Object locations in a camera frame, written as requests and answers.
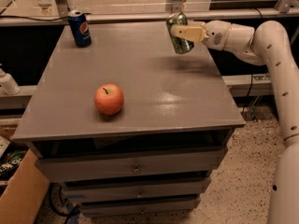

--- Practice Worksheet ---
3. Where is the white cylinder on left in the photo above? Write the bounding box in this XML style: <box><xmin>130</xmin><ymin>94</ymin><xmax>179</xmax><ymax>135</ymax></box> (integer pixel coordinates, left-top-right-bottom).
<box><xmin>0</xmin><ymin>68</ymin><xmax>21</xmax><ymax>95</ymax></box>

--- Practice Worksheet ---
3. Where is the top grey drawer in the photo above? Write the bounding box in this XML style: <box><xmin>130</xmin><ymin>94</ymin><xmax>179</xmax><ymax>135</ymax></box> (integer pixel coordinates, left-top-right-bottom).
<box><xmin>36</xmin><ymin>146</ymin><xmax>226</xmax><ymax>182</ymax></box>

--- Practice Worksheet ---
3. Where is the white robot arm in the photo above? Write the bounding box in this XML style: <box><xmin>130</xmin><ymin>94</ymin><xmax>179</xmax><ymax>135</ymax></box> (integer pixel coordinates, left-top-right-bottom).
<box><xmin>168</xmin><ymin>21</ymin><xmax>299</xmax><ymax>224</ymax></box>

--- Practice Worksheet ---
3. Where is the green snack package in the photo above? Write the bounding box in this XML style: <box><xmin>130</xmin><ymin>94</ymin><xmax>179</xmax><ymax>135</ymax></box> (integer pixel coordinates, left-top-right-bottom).
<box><xmin>0</xmin><ymin>150</ymin><xmax>26</xmax><ymax>188</ymax></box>

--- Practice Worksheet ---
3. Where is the metal frame rail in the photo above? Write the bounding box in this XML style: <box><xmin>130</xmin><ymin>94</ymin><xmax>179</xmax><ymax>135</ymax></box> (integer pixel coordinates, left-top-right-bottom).
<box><xmin>0</xmin><ymin>7</ymin><xmax>299</xmax><ymax>27</ymax></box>

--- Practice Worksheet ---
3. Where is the red apple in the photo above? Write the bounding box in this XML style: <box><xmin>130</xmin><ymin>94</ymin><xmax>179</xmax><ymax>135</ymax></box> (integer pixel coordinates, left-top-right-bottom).
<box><xmin>93</xmin><ymin>84</ymin><xmax>124</xmax><ymax>115</ymax></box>

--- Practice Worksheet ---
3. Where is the cardboard box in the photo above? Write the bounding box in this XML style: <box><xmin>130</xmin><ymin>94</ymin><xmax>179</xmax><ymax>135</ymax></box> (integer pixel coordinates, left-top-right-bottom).
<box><xmin>0</xmin><ymin>130</ymin><xmax>50</xmax><ymax>224</ymax></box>

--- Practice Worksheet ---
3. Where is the grey drawer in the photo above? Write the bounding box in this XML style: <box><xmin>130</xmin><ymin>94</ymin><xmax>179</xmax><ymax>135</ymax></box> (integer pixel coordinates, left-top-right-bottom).
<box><xmin>64</xmin><ymin>177</ymin><xmax>211</xmax><ymax>203</ymax></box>
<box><xmin>36</xmin><ymin>146</ymin><xmax>226</xmax><ymax>182</ymax></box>
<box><xmin>80</xmin><ymin>195</ymin><xmax>199</xmax><ymax>217</ymax></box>

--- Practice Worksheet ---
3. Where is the middle grey drawer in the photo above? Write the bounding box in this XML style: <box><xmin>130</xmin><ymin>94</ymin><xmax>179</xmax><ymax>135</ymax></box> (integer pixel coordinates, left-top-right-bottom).
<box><xmin>64</xmin><ymin>177</ymin><xmax>211</xmax><ymax>203</ymax></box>

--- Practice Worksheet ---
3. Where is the green soda can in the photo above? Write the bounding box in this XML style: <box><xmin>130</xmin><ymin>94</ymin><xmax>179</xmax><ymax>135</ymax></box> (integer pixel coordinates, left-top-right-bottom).
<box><xmin>166</xmin><ymin>12</ymin><xmax>194</xmax><ymax>54</ymax></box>

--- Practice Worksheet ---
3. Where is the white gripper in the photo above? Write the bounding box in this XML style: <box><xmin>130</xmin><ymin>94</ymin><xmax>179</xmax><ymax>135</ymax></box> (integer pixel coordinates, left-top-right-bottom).
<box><xmin>170</xmin><ymin>21</ymin><xmax>231</xmax><ymax>50</ymax></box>

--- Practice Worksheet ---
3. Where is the bottom grey drawer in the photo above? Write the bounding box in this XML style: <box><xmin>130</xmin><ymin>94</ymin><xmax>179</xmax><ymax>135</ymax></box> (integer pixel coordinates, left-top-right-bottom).
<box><xmin>80</xmin><ymin>195</ymin><xmax>199</xmax><ymax>217</ymax></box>

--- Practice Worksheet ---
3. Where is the black cable under cabinet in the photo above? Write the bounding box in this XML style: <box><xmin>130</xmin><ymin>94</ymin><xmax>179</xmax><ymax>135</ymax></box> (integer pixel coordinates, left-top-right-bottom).
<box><xmin>47</xmin><ymin>184</ymin><xmax>81</xmax><ymax>224</ymax></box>

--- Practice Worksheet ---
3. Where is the grey drawer cabinet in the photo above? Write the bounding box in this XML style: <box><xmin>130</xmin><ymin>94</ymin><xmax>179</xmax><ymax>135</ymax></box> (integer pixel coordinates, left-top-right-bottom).
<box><xmin>12</xmin><ymin>20</ymin><xmax>246</xmax><ymax>218</ymax></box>

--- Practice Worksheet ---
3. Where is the blue Pepsi can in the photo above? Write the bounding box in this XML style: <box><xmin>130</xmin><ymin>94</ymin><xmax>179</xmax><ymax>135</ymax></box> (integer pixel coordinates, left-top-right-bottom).
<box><xmin>68</xmin><ymin>10</ymin><xmax>92</xmax><ymax>47</ymax></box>

